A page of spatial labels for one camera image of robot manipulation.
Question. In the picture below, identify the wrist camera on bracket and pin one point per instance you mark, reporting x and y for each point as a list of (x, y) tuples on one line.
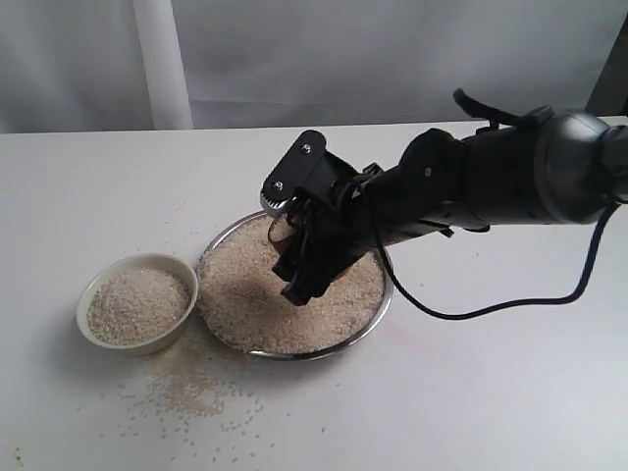
[(277, 191)]

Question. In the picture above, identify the dark object at right edge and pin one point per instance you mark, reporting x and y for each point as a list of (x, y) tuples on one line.
[(609, 97)]

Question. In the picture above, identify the small white ceramic bowl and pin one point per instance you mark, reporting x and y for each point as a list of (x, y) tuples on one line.
[(139, 304)]

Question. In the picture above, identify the large steel rice plate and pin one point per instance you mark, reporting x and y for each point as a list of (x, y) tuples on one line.
[(247, 306)]

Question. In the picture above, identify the spilled rice grains on table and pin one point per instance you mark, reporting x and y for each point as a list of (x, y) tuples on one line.
[(198, 391)]

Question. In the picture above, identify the white pole behind table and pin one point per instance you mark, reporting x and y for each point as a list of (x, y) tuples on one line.
[(163, 65)]

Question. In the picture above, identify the brown wooden cup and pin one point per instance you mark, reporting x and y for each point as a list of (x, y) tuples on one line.
[(312, 253)]

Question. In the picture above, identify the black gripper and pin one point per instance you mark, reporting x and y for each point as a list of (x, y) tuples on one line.
[(339, 214)]

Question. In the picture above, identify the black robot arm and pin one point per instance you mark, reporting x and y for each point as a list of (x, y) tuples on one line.
[(539, 168)]

